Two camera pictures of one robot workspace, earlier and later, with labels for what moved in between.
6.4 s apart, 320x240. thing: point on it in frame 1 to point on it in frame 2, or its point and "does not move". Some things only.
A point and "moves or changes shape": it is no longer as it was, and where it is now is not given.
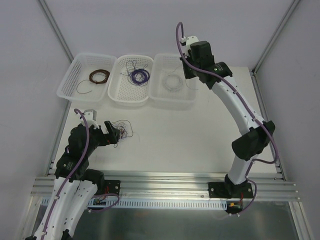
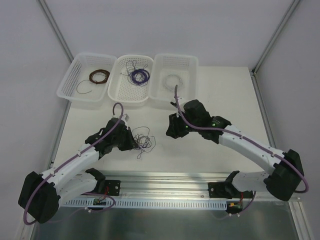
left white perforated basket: [87, 78] does not move
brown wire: [125, 128] moves or changes shape
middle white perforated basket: [131, 83] does not move
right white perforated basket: [168, 83] does not move
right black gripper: [188, 72] to [174, 124]
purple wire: [122, 134] moves or changes shape
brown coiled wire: [106, 73] does not move
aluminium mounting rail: [178, 186] does not move
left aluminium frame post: [56, 30] does not move
